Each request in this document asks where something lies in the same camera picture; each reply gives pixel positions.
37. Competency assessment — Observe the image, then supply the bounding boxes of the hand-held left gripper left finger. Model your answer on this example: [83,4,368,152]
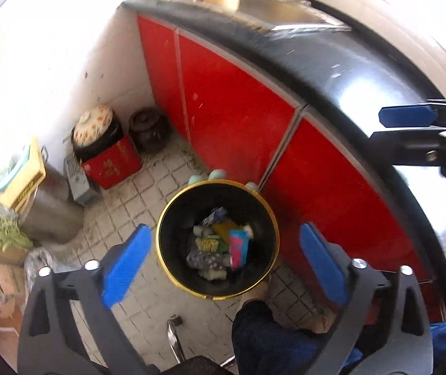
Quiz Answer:
[18,224,157,375]

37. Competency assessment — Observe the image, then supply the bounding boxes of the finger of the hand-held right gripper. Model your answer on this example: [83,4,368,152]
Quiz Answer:
[369,127,446,182]
[378,99,446,128]

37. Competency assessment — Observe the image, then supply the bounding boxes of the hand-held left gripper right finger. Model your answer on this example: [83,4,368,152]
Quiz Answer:
[299,222,435,375]

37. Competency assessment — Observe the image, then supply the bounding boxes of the black bin with gold rim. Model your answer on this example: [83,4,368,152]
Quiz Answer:
[156,179,280,301]

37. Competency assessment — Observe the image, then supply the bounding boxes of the green snack packet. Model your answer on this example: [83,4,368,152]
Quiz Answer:
[195,234,230,253]

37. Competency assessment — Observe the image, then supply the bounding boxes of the person's foot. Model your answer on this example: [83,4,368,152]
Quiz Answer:
[241,280,271,310]
[300,312,338,335]

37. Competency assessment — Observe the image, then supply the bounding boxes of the red cabinet door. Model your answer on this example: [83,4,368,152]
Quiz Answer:
[136,14,188,138]
[175,31,302,189]
[261,112,444,323]

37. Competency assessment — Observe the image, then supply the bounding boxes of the clear plastic bag of scraps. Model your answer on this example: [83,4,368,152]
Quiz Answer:
[23,247,84,284]

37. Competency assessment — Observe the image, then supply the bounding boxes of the grey patterned wrapper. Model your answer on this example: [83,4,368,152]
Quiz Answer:
[186,251,232,271]

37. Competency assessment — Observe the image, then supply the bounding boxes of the pink and blue packet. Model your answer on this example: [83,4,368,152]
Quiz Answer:
[228,229,251,269]

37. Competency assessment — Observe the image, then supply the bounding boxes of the chair with metal leg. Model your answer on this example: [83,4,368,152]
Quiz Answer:
[160,314,240,375]

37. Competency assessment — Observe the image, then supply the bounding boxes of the large steel pot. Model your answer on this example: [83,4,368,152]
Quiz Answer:
[19,163,85,245]

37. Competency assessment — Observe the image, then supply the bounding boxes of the person's trousered leg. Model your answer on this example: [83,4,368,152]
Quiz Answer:
[231,299,364,375]

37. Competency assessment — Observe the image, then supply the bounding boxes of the grey plastic grille box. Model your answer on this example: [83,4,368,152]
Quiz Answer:
[63,154,99,206]

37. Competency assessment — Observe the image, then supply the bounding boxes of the blue crumpled wrapper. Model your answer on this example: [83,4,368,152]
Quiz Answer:
[201,207,230,228]

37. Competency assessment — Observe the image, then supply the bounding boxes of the red tin box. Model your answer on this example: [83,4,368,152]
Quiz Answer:
[80,136,143,190]

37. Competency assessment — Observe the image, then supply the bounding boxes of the yellow wrapper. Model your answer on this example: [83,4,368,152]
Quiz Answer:
[211,221,240,242]

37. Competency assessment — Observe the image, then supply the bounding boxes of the small cardboard box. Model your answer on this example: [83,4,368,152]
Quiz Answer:
[0,261,29,318]

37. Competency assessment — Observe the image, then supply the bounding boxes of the green vegetable stems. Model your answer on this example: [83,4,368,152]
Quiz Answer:
[0,205,33,251]

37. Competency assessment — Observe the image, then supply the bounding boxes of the black pot with floral lid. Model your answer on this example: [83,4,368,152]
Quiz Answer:
[70,104,125,162]

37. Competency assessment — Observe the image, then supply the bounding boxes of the dark clay jar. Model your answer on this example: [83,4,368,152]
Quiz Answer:
[129,107,171,154]

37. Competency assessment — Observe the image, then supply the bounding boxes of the steel sink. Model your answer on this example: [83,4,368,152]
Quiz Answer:
[238,0,352,35]

